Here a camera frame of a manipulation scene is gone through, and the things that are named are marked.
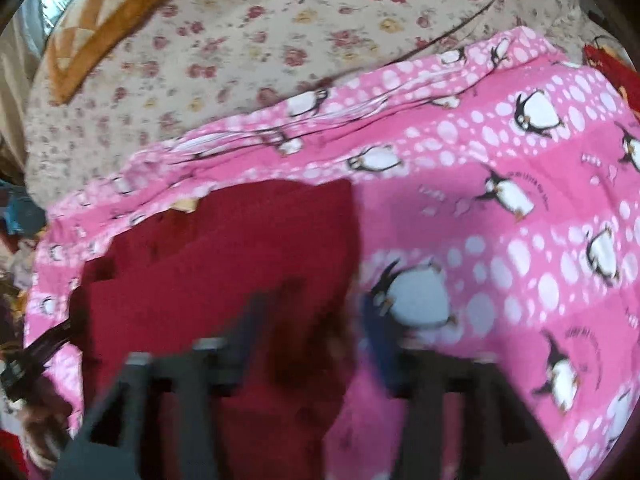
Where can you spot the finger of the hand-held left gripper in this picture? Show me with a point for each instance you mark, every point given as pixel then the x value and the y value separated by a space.
pixel 40 347

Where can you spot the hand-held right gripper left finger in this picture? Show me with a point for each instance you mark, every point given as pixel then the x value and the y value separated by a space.
pixel 250 325

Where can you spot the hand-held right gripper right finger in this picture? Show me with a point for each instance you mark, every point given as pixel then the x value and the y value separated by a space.
pixel 382 340

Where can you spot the dark red garment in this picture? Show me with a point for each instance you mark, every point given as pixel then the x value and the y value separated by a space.
pixel 225 260

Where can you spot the pink penguin print blanket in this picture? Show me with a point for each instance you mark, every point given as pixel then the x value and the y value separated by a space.
pixel 500 160

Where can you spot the floral bed sheet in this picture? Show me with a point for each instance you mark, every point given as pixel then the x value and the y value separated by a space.
pixel 250 35

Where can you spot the orange checkered pillow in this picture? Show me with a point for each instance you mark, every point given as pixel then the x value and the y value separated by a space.
pixel 100 15

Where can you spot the red printed cloth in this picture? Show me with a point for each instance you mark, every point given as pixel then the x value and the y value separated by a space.
pixel 607 62

